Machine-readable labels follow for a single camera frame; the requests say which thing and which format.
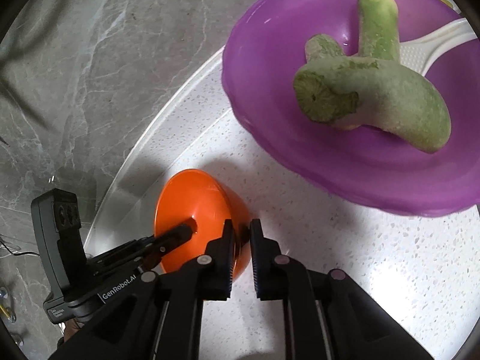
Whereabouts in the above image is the orange plastic bowl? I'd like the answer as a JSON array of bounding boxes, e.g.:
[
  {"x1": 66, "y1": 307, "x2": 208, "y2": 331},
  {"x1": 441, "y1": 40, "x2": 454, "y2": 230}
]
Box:
[{"x1": 154, "y1": 169, "x2": 251, "y2": 279}]

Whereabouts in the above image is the purple plastic bowl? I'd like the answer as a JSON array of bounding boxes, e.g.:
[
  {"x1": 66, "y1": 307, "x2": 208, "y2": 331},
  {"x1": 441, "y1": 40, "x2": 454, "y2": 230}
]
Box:
[{"x1": 221, "y1": 0, "x2": 479, "y2": 216}]

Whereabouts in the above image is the white rice paddle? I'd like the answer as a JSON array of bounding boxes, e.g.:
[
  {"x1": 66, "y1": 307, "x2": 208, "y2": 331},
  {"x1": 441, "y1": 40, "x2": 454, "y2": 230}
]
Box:
[{"x1": 400, "y1": 18, "x2": 478, "y2": 77}]

